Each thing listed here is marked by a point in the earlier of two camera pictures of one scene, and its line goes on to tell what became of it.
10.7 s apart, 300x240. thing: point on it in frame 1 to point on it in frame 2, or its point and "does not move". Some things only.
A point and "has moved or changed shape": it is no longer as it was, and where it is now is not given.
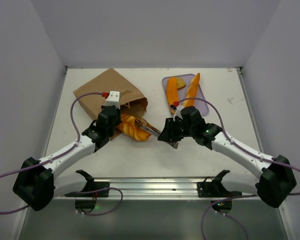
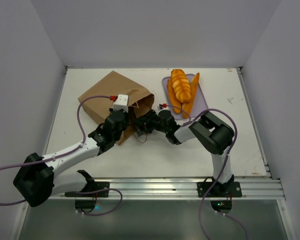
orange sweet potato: (172, 90) does not move
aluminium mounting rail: (159, 189) does not move
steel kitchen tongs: (142, 124) has moved or changed shape
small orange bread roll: (189, 99) does not move
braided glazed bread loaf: (129, 126) to (181, 85)
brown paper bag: (132, 103) has moved or changed shape
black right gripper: (168, 130) to (142, 122)
